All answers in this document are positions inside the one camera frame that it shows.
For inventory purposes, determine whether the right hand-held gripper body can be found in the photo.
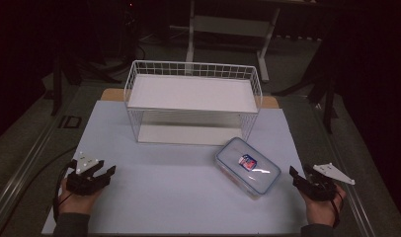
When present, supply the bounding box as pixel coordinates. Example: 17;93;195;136
299;162;357;202

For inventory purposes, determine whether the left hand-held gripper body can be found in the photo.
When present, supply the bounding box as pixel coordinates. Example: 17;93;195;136
65;151;111;197

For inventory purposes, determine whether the person's left hand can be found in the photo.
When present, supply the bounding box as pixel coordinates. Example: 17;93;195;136
57;188;103;215

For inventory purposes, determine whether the person's right hand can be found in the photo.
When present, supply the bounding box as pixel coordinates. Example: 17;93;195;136
301;185;348;228

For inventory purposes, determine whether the clear plastic food container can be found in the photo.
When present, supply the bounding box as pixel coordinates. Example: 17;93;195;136
214;136;282;200

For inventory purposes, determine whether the pale blue table mat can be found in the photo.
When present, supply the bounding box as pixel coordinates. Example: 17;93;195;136
40;100;309;236

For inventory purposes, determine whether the black tripod stand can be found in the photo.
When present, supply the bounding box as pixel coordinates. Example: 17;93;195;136
271;42;340;134

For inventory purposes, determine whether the white metal stand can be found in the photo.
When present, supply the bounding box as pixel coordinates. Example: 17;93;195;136
184;0;282;84

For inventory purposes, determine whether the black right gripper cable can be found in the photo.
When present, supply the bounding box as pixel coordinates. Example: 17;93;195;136
329;190;345;229

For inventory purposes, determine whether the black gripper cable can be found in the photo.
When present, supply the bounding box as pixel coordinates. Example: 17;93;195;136
329;190;345;229
52;159;78;222

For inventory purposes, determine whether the metal floor rail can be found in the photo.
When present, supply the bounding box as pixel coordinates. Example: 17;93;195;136
306;97;378;237
0;86;78;228

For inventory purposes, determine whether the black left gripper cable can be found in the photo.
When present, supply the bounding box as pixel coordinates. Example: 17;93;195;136
52;159;78;222

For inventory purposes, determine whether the white wire shelf rack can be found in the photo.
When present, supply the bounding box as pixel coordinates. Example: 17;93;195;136
122;59;264;147

